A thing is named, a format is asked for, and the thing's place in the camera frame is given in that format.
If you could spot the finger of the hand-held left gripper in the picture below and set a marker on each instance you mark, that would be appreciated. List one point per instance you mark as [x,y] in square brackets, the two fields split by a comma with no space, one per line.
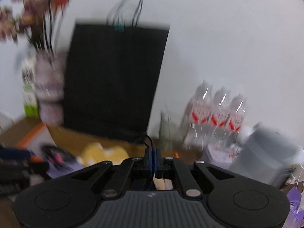
[16,152]

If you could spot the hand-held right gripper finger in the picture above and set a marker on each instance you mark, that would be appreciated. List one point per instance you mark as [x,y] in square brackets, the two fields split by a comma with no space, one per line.
[151,166]
[156,166]

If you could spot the beige cloth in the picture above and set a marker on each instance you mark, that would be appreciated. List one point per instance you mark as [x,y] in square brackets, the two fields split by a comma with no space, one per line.
[159,182]

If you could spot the yellow white plush hamster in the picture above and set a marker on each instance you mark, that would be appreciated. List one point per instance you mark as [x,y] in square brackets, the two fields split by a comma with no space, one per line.
[104,153]

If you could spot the red cardboard box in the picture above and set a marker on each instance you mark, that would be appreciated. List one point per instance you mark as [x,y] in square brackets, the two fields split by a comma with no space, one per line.
[78,137]

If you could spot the wooden desktop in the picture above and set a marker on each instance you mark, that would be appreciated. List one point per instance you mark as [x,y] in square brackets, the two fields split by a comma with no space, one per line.
[14,129]

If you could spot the clear glass cup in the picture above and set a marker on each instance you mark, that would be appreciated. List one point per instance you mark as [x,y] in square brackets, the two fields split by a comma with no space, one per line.
[169,130]

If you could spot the white green milk carton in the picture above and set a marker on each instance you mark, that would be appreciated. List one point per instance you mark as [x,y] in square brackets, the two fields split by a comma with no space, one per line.
[29,95]

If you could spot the patterned tin box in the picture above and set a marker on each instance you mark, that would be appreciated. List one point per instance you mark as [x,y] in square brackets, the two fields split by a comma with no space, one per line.
[218,155]

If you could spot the purple fuzzy vase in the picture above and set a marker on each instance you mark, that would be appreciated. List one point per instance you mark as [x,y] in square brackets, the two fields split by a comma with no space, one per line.
[49,87]

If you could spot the black paper bag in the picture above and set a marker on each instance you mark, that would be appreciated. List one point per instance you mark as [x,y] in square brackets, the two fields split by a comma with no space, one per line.
[114,80]

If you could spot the cream thermos bottle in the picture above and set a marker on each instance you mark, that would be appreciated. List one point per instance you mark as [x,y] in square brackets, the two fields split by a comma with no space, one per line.
[268,154]

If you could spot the green binder clip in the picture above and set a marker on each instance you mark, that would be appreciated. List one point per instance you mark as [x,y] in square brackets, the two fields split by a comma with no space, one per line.
[119,26]

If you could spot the purple tissue pack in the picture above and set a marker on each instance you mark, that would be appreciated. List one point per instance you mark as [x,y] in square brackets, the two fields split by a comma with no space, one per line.
[296,201]

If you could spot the dried rose bouquet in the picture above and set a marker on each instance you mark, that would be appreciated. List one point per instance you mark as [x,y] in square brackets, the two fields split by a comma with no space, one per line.
[30,7]

